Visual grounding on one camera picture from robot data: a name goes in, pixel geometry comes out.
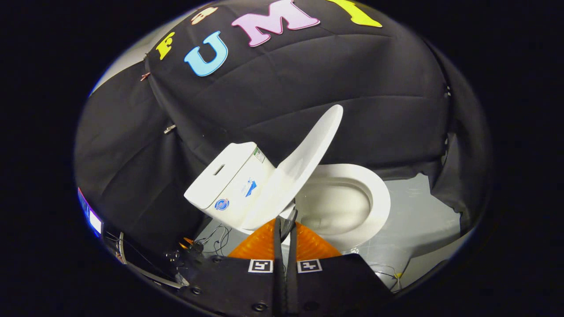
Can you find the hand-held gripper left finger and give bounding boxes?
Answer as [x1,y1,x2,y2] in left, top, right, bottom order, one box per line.
[178,218,286,317]

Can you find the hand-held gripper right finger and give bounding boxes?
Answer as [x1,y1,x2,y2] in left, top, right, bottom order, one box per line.
[286,210,393,317]

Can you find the white toilet lid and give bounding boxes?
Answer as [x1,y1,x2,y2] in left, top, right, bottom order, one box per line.
[240,104,344,232]

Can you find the white toilet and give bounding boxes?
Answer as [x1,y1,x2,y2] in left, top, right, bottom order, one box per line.
[184,142,391,255]

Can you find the black backdrop cloth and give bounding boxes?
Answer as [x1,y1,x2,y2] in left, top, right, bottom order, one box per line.
[75,0,492,270]

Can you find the lit screen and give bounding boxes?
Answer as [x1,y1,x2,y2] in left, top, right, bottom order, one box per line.
[78,187,104,238]

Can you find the tangled black floor cables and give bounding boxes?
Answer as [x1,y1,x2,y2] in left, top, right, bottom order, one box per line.
[194,225,231,257]

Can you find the thin black cable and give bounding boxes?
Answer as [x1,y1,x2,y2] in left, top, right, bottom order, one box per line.
[370,263,404,292]

